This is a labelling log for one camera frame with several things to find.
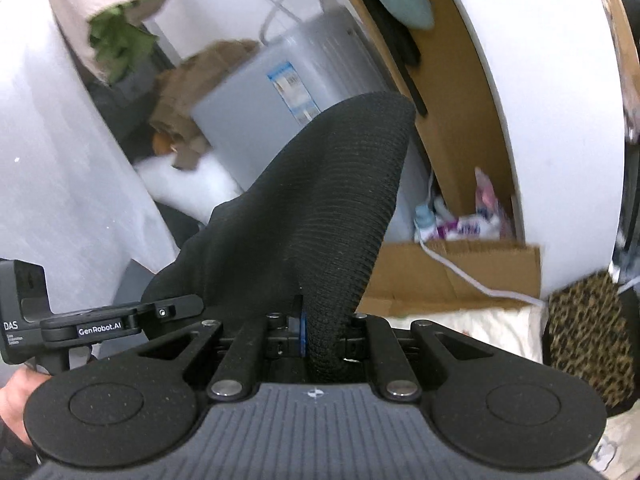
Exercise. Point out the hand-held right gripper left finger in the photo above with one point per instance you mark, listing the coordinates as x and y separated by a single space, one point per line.
301 332

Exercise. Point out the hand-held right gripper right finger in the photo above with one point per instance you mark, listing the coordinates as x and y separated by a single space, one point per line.
380 355

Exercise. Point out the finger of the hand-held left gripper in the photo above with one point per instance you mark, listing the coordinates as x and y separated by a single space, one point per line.
172 312

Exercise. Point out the black knit sweater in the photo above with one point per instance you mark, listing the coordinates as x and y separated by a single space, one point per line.
325 185

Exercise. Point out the person's left hand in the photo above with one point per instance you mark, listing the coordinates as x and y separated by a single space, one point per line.
15 395

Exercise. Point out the white printed bedsheet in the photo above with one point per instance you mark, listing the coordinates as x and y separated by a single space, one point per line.
475 322

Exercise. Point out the white pillow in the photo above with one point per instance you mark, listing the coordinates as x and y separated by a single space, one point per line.
185 185

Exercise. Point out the white curtain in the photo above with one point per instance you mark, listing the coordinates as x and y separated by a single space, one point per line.
60 185

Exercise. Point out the blue capped bottle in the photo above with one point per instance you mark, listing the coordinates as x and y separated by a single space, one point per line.
425 217

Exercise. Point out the purple white packet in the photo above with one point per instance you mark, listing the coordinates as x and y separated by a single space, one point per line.
470 225

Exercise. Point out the leopard print cloth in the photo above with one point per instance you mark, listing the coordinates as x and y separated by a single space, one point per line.
585 340

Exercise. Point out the brown paper bag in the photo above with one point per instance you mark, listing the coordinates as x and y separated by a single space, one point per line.
200 85

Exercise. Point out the brown cardboard panel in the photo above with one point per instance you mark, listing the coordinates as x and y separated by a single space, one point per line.
460 125

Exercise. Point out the green leafy plant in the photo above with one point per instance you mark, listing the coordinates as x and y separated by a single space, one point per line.
120 45

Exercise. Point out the grey appliance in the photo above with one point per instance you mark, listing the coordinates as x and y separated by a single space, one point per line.
310 60

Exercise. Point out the hanging black garment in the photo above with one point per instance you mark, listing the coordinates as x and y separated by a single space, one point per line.
400 45

